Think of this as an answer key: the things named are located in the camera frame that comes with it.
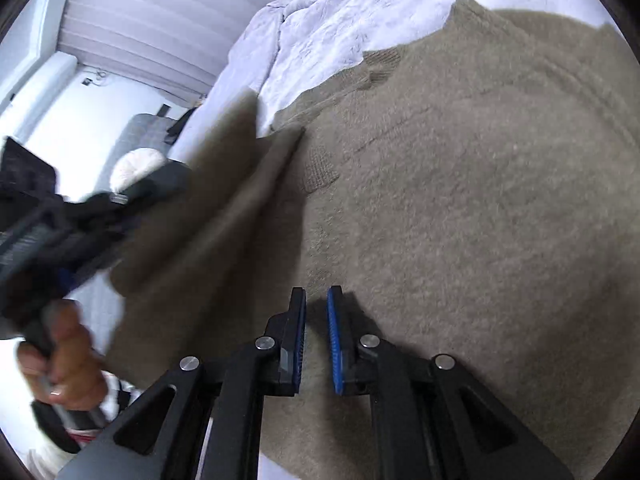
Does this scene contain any pale lavender plush blanket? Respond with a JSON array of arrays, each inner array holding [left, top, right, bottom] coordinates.
[[170, 0, 616, 161]]

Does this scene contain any person's left hand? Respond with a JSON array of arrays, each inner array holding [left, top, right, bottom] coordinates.
[[16, 300, 109, 412]]

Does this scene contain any white round cushion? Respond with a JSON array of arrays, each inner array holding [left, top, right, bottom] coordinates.
[[109, 147, 169, 192]]

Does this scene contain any olive knit sweater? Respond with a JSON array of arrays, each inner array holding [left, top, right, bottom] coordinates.
[[102, 0, 640, 480]]

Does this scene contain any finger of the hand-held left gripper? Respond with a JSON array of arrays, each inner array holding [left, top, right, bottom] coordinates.
[[111, 160, 194, 213], [56, 247, 127, 297]]

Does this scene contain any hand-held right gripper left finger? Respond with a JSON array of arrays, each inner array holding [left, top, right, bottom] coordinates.
[[57, 287, 307, 480]]

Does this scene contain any grey pleated curtain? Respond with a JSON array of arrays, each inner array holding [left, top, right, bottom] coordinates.
[[57, 0, 306, 97]]

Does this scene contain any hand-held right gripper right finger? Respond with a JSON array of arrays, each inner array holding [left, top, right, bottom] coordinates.
[[326, 285, 576, 480]]

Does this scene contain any white air conditioner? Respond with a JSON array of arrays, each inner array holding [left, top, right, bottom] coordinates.
[[0, 55, 79, 117]]

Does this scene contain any grey upholstered chair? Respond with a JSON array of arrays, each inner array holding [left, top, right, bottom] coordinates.
[[117, 112, 194, 157]]

